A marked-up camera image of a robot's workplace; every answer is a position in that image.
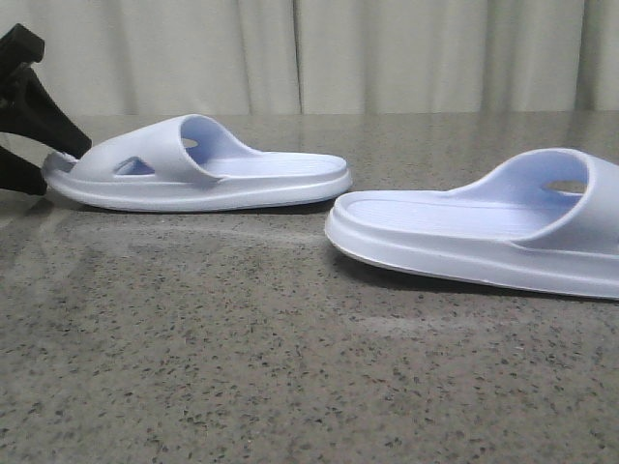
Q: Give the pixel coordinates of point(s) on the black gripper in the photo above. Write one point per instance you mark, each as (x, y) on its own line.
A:
(28, 110)

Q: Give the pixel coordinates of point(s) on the light blue slipper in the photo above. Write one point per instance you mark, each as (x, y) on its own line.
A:
(192, 163)
(545, 220)

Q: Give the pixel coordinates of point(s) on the grey-white pleated curtain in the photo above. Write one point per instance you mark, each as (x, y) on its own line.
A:
(324, 57)

